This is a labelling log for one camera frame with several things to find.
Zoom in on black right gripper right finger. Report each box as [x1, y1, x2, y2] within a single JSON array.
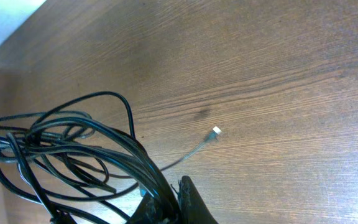
[[178, 175, 218, 224]]

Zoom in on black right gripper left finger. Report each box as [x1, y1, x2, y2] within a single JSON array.
[[126, 193, 166, 224]]

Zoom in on black usb cables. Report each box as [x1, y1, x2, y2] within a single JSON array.
[[0, 91, 223, 224]]

